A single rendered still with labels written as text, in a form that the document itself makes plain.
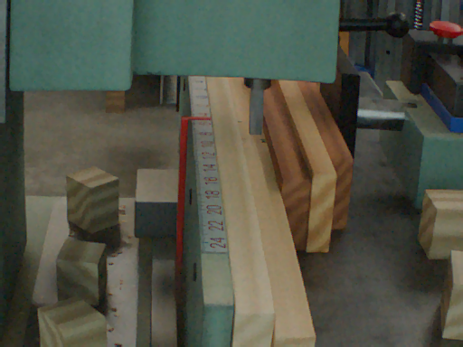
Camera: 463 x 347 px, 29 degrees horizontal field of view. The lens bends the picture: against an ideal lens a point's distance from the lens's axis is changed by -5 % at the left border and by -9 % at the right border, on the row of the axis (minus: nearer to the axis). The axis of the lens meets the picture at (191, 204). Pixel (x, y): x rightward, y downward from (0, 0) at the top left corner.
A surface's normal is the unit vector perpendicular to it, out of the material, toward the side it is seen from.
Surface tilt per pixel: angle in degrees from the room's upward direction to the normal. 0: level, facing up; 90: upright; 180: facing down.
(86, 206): 90
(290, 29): 90
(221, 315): 90
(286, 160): 0
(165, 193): 0
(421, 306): 0
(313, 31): 90
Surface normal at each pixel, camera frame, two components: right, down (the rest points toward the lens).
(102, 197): 0.70, 0.32
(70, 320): 0.04, -0.91
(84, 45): 0.03, 0.42
